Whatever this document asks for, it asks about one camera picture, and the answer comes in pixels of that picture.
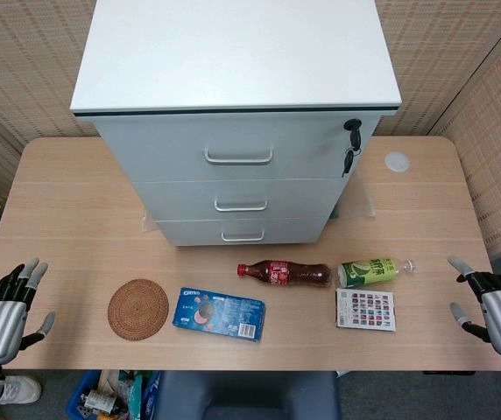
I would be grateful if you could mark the blue bin of items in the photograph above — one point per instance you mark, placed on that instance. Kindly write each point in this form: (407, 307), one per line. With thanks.
(84, 398)

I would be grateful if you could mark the cola bottle with red label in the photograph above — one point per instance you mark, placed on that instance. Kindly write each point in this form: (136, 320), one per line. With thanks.
(285, 272)

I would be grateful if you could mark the round woven rattan coaster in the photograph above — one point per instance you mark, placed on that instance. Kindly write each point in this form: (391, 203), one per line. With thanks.
(138, 308)

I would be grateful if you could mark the blue Oreo cookie box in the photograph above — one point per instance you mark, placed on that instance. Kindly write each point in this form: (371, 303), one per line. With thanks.
(219, 314)

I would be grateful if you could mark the white sneaker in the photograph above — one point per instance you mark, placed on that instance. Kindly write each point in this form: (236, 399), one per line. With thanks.
(18, 389)

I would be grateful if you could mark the white box with picture grid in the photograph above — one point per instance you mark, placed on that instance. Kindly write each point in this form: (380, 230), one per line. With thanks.
(365, 309)

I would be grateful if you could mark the black hanging spare key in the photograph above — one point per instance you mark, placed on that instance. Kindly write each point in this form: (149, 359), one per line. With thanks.
(347, 161)

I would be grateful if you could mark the white drawer cabinet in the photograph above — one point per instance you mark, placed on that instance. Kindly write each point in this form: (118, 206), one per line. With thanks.
(233, 87)

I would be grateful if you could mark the dark blue chair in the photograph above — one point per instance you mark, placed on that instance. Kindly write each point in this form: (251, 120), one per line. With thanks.
(250, 396)

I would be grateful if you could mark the black keys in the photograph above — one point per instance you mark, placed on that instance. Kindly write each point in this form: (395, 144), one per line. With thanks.
(354, 131)

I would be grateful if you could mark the green label drink bottle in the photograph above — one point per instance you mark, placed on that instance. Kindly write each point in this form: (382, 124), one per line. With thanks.
(371, 270)

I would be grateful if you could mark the white drawer with keys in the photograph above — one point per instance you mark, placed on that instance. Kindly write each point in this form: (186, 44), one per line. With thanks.
(237, 146)

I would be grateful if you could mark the grey drawer with handle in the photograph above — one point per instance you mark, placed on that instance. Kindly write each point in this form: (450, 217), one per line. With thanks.
(237, 232)

